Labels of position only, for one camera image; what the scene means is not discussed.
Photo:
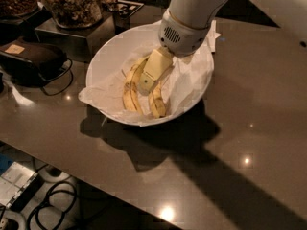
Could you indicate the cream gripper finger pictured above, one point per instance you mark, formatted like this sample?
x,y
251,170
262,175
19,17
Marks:
x,y
159,62

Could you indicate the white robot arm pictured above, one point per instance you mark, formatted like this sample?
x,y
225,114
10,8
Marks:
x,y
186,23

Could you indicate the glass jar with cereal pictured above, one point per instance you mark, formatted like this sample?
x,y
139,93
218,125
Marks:
x,y
17,7

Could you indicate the yellow banana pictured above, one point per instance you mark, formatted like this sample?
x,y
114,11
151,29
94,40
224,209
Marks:
x,y
130,92
156,103

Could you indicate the framed card on table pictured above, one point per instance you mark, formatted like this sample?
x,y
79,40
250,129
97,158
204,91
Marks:
x,y
124,8

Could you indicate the metal stand block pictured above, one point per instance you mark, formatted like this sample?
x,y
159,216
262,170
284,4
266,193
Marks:
x,y
79,45

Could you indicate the glass jar with granola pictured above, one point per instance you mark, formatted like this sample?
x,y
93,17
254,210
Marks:
x,y
75,14

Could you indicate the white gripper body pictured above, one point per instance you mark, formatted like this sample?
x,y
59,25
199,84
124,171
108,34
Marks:
x,y
182,37

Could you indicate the white bowl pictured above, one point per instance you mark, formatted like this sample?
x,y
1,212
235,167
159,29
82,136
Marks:
x,y
121,48

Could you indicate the white box on floor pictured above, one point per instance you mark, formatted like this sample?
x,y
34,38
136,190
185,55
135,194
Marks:
x,y
17,186

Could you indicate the white paper liner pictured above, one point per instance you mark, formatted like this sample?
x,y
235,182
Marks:
x,y
188,77

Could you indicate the white paper sheets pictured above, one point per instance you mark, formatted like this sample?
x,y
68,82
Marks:
x,y
212,36

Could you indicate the black device with label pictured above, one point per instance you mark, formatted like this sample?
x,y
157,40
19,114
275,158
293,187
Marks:
x,y
33,64

